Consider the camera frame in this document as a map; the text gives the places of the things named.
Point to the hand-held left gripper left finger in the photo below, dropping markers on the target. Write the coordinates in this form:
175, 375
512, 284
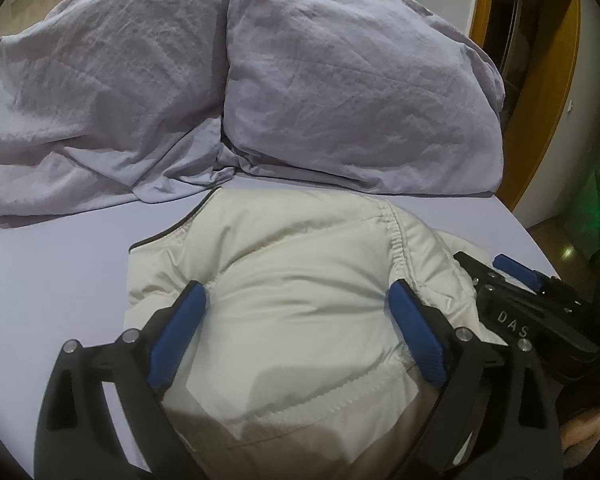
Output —
177, 335

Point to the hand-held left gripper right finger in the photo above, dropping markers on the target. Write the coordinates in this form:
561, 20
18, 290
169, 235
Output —
417, 332

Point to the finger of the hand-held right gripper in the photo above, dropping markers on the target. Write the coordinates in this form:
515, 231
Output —
517, 269
470, 266

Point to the white puffer jacket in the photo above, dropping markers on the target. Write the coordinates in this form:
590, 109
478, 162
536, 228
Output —
305, 300

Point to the lavender pillow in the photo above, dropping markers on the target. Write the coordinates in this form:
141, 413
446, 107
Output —
360, 80
100, 90

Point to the left lavender pillow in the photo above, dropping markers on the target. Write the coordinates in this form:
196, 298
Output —
100, 90

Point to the yellow wooden door frame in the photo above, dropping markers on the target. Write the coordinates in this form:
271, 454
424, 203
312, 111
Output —
550, 90

